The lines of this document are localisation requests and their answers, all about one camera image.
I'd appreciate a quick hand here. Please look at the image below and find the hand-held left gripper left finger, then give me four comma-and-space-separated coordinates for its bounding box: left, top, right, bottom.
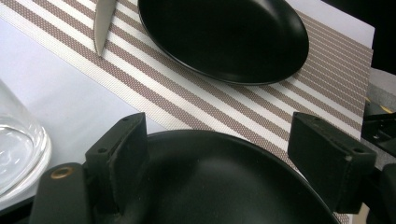
85, 112, 150, 216

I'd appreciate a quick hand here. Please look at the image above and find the clear drinking glass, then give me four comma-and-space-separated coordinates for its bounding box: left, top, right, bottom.
0, 78, 52, 207

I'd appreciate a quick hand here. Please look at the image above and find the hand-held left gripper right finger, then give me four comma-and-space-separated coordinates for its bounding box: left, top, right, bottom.
287, 111, 378, 215

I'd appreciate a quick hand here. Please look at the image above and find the black round plate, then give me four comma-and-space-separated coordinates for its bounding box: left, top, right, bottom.
102, 129, 342, 224
137, 0, 310, 86

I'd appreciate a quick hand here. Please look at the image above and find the silver table knife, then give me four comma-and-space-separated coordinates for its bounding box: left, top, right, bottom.
92, 0, 118, 58

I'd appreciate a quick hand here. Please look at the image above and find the black equipment with yellow mark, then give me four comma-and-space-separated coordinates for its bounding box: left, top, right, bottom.
361, 102, 396, 158

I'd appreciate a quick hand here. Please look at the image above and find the brown white striped placemat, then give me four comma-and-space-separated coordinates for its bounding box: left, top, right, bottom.
0, 0, 374, 224

